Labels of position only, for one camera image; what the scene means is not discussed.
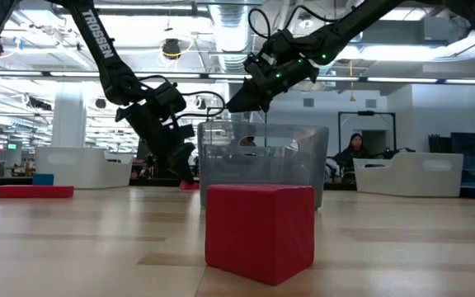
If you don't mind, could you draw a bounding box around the black ceiling track light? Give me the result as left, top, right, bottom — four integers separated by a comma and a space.
26, 96, 54, 112

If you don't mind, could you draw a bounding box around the black overhead camera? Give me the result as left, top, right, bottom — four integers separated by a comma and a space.
162, 37, 182, 59

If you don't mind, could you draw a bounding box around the black metal gantry frame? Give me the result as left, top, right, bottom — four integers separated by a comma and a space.
337, 110, 397, 160

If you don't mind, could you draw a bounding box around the white building pillar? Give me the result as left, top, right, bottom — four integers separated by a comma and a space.
50, 81, 87, 149

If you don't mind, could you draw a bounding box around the dark blue storage shelf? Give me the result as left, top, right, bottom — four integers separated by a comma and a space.
427, 131, 475, 189

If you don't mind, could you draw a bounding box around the silver round ventilation duct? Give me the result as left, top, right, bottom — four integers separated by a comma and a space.
209, 2, 256, 79

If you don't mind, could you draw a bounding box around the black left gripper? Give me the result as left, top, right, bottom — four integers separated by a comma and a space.
115, 101, 198, 186

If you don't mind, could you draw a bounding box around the long ceiling light strip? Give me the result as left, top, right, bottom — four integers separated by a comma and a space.
0, 70, 43, 78

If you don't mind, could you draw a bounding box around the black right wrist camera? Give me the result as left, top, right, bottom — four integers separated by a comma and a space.
261, 26, 298, 58

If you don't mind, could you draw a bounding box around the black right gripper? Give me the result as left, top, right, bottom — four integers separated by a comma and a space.
225, 49, 320, 114

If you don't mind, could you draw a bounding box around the clear plastic bin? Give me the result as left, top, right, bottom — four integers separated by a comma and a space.
197, 120, 331, 212

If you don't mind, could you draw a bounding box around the yellow hanging pendant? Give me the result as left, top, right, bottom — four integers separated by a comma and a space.
348, 59, 356, 103

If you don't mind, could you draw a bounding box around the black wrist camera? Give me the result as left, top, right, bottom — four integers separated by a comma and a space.
149, 81, 188, 116
261, 26, 298, 58

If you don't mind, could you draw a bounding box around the long red block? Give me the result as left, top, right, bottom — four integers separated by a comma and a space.
0, 185, 75, 200

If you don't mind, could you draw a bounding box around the light grey plastic bin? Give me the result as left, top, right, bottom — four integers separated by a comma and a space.
352, 152, 465, 198

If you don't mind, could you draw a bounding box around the red cube block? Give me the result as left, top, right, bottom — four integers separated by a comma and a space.
204, 184, 316, 287

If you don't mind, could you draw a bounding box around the white plastic bin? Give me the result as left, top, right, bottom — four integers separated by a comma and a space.
35, 146, 134, 191

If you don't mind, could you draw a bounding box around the black monitor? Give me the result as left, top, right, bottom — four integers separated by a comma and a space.
135, 135, 156, 163

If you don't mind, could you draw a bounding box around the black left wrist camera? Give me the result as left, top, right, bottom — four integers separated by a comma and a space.
149, 81, 188, 116

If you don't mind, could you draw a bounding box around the small blue block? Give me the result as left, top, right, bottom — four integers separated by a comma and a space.
32, 173, 55, 186

